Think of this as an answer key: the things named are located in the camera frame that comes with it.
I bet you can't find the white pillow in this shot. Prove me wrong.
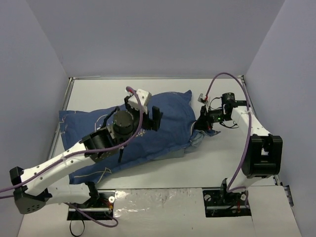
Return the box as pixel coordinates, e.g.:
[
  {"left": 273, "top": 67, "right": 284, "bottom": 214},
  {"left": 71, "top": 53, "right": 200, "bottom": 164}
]
[{"left": 146, "top": 146, "right": 197, "bottom": 160}]

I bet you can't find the black loop cable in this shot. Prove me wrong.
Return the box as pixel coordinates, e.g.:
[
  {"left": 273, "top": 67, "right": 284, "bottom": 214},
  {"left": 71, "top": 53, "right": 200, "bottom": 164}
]
[{"left": 69, "top": 218, "right": 86, "bottom": 237}]

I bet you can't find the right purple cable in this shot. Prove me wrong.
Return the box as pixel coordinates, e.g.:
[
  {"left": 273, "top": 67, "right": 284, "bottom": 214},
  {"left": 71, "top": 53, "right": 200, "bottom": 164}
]
[{"left": 204, "top": 72, "right": 252, "bottom": 193}]

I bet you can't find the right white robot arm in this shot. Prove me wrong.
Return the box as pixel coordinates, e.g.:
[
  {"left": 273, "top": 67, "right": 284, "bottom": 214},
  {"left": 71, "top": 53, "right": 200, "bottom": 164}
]
[{"left": 195, "top": 92, "right": 283, "bottom": 204}]

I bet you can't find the purple cable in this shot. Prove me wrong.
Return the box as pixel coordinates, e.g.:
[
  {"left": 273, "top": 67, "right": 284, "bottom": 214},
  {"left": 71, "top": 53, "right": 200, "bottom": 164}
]
[
  {"left": 0, "top": 85, "right": 144, "bottom": 227},
  {"left": 204, "top": 72, "right": 252, "bottom": 193}
]

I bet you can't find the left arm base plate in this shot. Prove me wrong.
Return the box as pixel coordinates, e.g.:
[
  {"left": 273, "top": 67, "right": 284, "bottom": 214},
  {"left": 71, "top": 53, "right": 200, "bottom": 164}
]
[{"left": 71, "top": 190, "right": 115, "bottom": 221}]

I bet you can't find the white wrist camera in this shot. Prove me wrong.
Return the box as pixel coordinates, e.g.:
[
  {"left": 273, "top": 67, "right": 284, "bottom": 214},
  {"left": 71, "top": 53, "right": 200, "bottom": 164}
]
[
  {"left": 127, "top": 89, "right": 152, "bottom": 114},
  {"left": 198, "top": 93, "right": 208, "bottom": 104}
]

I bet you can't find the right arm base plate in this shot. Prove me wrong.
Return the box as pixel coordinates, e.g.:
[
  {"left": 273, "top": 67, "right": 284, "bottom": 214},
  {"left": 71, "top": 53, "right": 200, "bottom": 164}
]
[{"left": 202, "top": 188, "right": 251, "bottom": 218}]

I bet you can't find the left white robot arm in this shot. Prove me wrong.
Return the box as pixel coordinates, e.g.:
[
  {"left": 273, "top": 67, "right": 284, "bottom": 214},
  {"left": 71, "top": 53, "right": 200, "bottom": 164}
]
[{"left": 9, "top": 96, "right": 163, "bottom": 214}]

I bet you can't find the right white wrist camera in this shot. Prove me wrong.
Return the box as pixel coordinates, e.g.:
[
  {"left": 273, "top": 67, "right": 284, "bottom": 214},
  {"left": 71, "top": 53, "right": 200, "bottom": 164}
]
[{"left": 198, "top": 93, "right": 208, "bottom": 104}]

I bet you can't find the blue pillowcase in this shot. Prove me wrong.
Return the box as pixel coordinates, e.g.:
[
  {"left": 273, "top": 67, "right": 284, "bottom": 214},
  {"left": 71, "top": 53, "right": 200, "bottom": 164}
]
[{"left": 58, "top": 90, "right": 222, "bottom": 185}]

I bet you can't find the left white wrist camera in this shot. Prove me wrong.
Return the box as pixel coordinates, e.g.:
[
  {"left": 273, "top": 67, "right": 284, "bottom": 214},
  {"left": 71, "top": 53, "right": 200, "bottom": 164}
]
[{"left": 127, "top": 89, "right": 152, "bottom": 114}]

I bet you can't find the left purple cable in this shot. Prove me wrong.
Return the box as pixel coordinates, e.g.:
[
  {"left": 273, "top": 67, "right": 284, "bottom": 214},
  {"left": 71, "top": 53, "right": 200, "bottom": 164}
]
[{"left": 0, "top": 85, "right": 144, "bottom": 227}]

